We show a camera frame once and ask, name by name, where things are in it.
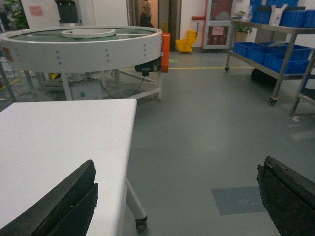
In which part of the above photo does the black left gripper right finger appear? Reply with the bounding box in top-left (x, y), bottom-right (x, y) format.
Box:
top-left (257, 156), bottom-right (315, 236)

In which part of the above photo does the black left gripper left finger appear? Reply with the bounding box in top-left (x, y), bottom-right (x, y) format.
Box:
top-left (0, 160), bottom-right (98, 236)

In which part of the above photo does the stainless steel shelf cart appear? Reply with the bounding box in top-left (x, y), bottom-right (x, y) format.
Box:
top-left (225, 19), bottom-right (315, 114)

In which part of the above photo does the white table leg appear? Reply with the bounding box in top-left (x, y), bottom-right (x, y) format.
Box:
top-left (126, 179), bottom-right (148, 231)

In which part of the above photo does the blue bin on cart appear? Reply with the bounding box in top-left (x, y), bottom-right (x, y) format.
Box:
top-left (246, 46), bottom-right (283, 64)
top-left (263, 53), bottom-right (309, 75)
top-left (232, 41), bottom-right (269, 58)

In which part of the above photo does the round white turntable conveyor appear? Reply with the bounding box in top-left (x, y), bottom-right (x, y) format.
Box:
top-left (0, 26), bottom-right (162, 100)

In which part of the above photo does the potted green plant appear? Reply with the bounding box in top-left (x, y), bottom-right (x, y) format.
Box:
top-left (232, 10), bottom-right (254, 42)

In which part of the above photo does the red fire cabinet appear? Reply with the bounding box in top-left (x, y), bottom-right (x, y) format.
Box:
top-left (202, 0), bottom-right (235, 50)

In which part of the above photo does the yellow mop bucket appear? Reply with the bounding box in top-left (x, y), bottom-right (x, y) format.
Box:
top-left (175, 30), bottom-right (197, 53)

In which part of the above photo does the orange control box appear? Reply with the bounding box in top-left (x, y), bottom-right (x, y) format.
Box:
top-left (161, 33), bottom-right (170, 73)

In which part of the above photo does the yellow wet floor sign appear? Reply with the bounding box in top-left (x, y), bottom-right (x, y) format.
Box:
top-left (161, 22), bottom-right (168, 33)

